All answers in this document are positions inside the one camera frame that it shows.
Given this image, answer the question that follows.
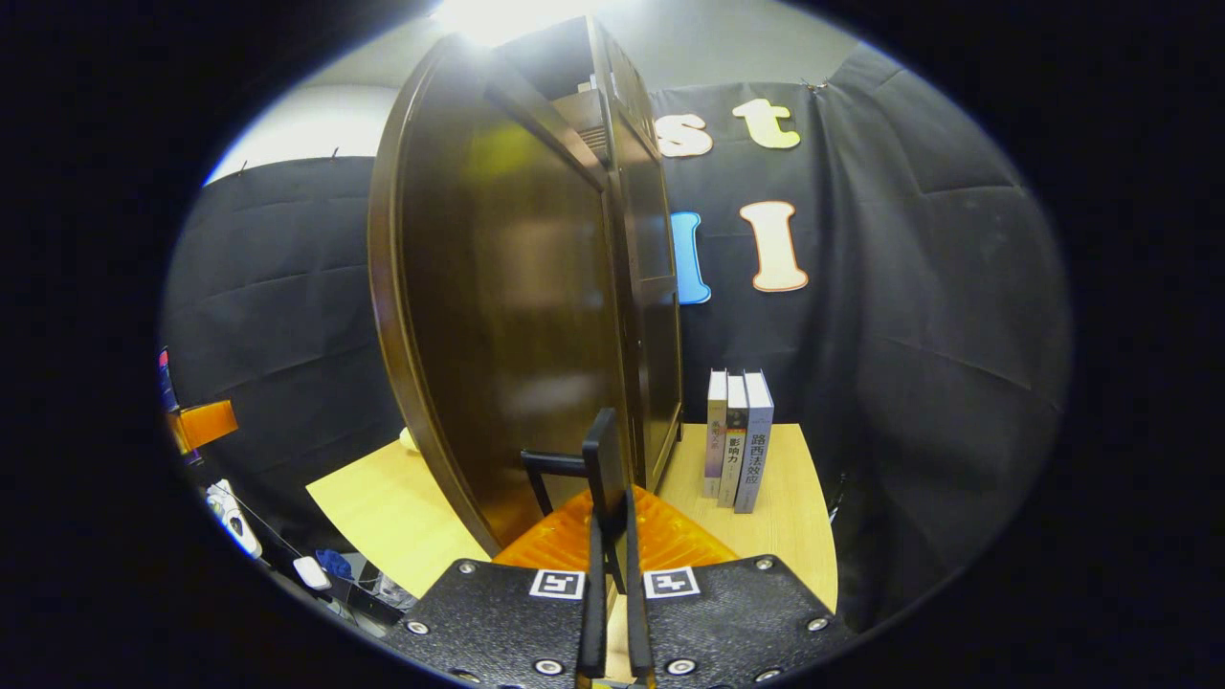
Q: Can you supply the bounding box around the wooden double-door shoe cabinet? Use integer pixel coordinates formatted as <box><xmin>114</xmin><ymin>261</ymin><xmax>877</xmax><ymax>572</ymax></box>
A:
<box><xmin>498</xmin><ymin>14</ymin><xmax>686</xmax><ymax>495</ymax></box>

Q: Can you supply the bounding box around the black backdrop cloth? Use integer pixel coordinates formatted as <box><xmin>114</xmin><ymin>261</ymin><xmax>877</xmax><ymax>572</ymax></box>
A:
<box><xmin>163</xmin><ymin>43</ymin><xmax>1073</xmax><ymax>633</ymax></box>

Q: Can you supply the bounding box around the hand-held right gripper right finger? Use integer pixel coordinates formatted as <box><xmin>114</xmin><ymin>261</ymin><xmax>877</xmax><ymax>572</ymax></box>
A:
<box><xmin>622</xmin><ymin>483</ymin><xmax>853</xmax><ymax>689</ymax></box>

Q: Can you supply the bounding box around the white device with cable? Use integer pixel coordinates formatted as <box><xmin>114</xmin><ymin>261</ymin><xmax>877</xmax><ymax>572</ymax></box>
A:
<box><xmin>205</xmin><ymin>478</ymin><xmax>265</xmax><ymax>562</ymax></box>

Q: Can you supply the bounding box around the grey book with dark spine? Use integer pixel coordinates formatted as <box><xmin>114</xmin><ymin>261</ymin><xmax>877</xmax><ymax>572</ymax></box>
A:
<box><xmin>718</xmin><ymin>374</ymin><xmax>749</xmax><ymax>508</ymax></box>

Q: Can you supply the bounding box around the wooden shoe cabinet door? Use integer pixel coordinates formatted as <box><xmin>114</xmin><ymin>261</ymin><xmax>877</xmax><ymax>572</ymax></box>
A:
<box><xmin>368</xmin><ymin>33</ymin><xmax>637</xmax><ymax>594</ymax></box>

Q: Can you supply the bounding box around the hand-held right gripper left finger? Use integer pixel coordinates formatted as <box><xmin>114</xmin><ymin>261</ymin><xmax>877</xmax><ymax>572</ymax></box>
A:
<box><xmin>383</xmin><ymin>486</ymin><xmax>612</xmax><ymax>689</ymax></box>

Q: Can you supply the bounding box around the ceiling light panel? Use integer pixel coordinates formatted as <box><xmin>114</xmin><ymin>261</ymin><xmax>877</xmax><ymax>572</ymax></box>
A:
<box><xmin>431</xmin><ymin>0</ymin><xmax>599</xmax><ymax>47</ymax></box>

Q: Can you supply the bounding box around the white book with pale spine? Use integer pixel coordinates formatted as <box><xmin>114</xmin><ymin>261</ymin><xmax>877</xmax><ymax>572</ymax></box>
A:
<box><xmin>735</xmin><ymin>370</ymin><xmax>775</xmax><ymax>515</ymax></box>

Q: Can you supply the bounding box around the pink and white book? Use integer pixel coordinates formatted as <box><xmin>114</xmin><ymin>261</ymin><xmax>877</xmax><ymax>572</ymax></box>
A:
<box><xmin>704</xmin><ymin>369</ymin><xmax>730</xmax><ymax>499</ymax></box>

